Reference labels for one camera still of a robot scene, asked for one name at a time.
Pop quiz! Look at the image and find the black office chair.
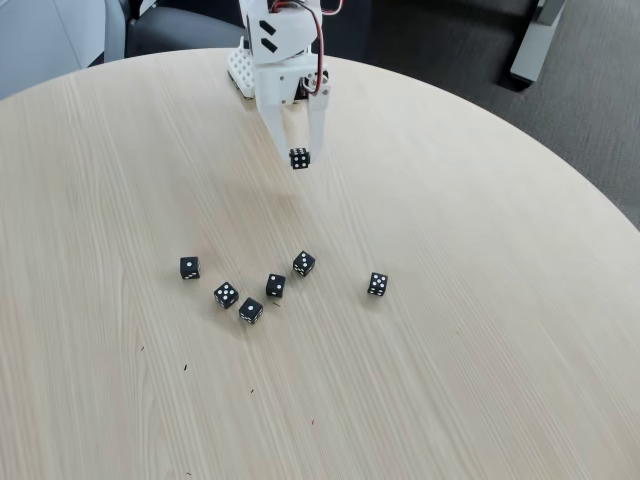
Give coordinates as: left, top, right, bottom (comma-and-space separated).
123, 0, 247, 59

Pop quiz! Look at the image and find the grey desk leg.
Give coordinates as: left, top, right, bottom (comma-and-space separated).
509, 0, 569, 87

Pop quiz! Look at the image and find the white cabinet panel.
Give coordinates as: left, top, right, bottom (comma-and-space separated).
0, 0, 126, 100

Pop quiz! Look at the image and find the red black servo cable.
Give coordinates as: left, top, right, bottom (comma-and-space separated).
269, 0, 346, 96

